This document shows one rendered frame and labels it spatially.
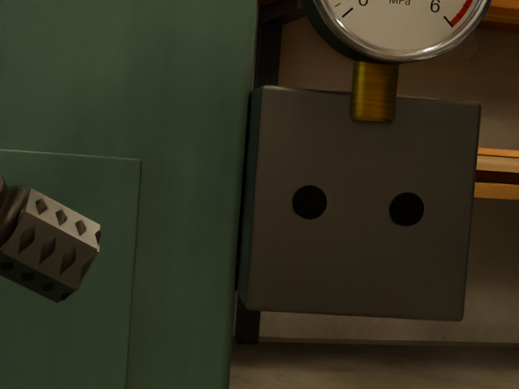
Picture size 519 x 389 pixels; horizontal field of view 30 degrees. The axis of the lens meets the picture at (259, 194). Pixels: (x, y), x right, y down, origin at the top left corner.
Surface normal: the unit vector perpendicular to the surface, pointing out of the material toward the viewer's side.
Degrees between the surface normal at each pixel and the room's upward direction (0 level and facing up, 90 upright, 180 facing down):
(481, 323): 90
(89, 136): 90
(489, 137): 90
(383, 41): 90
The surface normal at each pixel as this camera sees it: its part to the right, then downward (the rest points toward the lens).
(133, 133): 0.10, 0.06
